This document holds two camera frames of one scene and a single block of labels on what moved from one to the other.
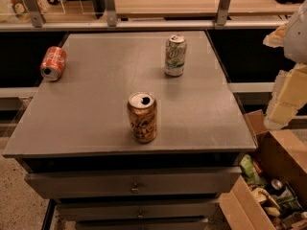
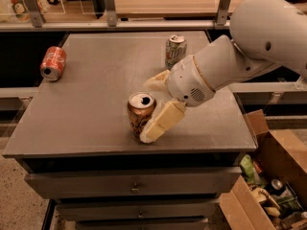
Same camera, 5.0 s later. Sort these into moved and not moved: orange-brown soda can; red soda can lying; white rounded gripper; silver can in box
Moved: white rounded gripper
Not moved: orange-brown soda can; red soda can lying; silver can in box
